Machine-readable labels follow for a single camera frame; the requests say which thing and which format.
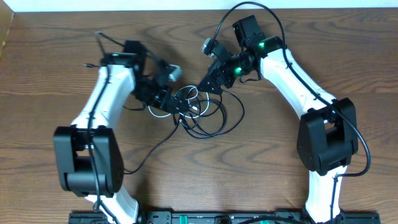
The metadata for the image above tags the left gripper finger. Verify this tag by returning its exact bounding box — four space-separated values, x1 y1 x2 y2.
169 93 188 108
161 99 188 114

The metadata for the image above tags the black usb cable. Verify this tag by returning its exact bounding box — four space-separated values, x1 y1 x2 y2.
123 89 246 175

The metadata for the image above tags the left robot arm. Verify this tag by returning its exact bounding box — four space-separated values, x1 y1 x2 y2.
53 40 188 223

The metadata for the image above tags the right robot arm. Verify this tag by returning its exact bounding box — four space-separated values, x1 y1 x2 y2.
198 16 358 223

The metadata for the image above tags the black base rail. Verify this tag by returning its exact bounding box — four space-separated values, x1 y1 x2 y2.
67 210 381 224

